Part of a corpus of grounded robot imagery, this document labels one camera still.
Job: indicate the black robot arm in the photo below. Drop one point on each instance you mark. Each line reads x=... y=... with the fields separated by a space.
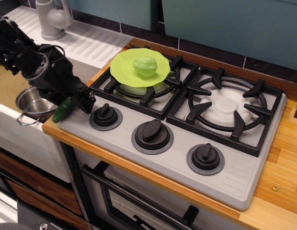
x=44 y=66

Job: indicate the toy oven door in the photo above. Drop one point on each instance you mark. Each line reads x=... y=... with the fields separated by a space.
x=128 y=216

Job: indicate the black oven door handle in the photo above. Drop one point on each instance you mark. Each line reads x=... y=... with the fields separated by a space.
x=184 y=224

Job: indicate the light green toy cauliflower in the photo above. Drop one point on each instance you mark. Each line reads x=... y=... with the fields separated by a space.
x=145 y=66

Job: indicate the black burner grate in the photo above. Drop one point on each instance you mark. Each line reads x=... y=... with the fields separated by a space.
x=246 y=138
x=158 y=107

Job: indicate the black right burner grate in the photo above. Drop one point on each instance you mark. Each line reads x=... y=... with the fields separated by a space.
x=246 y=138

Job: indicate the white burner disc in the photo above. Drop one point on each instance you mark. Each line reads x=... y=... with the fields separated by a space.
x=160 y=89
x=224 y=103

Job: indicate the grey toy faucet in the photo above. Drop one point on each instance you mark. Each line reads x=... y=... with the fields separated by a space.
x=53 y=22

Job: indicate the white left burner disc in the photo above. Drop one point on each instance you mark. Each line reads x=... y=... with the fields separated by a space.
x=160 y=89

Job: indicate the black left burner grate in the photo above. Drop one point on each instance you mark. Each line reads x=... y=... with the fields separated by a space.
x=158 y=107

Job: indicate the wooden drawer front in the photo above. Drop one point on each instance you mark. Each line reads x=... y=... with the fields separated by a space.
x=42 y=191

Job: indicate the dark green toy pickle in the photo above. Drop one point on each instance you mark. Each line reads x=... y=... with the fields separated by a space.
x=63 y=110

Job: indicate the small stainless steel pot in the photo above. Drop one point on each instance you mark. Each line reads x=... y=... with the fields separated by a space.
x=34 y=106

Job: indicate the white toy sink unit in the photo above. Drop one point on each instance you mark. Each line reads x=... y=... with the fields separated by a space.
x=89 y=48

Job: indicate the black middle stove knob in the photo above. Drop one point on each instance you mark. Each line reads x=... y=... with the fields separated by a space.
x=152 y=137

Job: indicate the white right burner disc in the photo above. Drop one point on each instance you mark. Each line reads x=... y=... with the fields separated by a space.
x=224 y=103

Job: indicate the black left stove knob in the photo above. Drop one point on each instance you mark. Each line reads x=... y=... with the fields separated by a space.
x=106 y=118

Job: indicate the grey toy stove top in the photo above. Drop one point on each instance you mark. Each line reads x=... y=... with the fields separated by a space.
x=234 y=185

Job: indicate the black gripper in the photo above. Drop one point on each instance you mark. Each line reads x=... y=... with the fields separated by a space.
x=57 y=81

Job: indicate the lime green plastic plate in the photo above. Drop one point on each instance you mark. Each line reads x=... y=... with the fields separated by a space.
x=122 y=70

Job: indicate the black right stove knob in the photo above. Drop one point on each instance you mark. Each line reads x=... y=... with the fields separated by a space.
x=205 y=159

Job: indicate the black stove knob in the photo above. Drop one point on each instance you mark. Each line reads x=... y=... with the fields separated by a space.
x=106 y=118
x=205 y=159
x=152 y=137

